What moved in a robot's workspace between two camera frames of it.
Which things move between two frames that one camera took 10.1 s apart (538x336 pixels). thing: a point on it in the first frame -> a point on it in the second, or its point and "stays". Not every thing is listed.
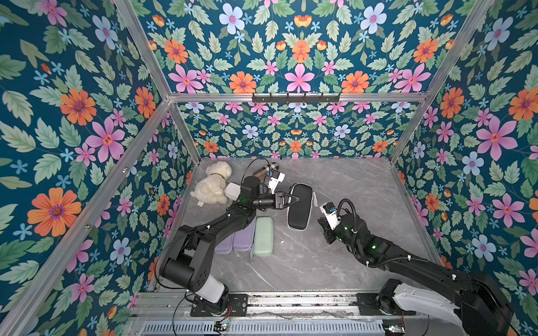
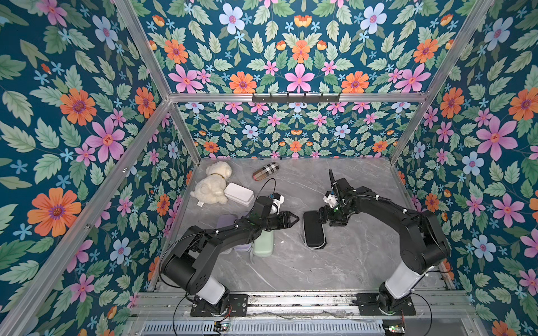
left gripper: [276, 201] -> [286, 220]
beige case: [299, 215] -> [314, 232]
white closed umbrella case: [232, 191] stays
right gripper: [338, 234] -> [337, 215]
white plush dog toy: [211, 188] stays
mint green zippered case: [263, 239] stays
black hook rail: [295, 99] stays
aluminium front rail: [160, 305] stays
